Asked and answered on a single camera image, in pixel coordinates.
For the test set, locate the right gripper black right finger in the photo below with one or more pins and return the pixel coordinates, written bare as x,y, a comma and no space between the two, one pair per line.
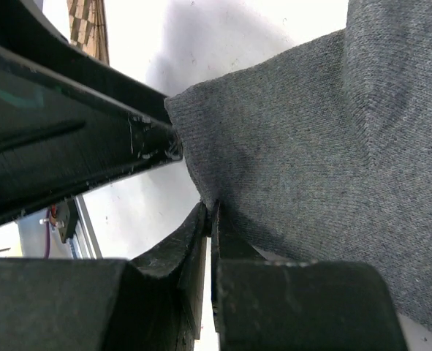
261,304

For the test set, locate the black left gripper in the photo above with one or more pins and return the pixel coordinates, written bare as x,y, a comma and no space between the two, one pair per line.
68,122

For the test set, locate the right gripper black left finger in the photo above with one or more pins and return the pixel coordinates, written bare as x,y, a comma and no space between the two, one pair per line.
152,302

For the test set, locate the grey sock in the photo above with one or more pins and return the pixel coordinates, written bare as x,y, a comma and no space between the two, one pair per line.
324,152

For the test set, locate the aluminium table edge rail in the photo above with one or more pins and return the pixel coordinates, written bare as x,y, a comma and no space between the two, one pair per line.
40,239

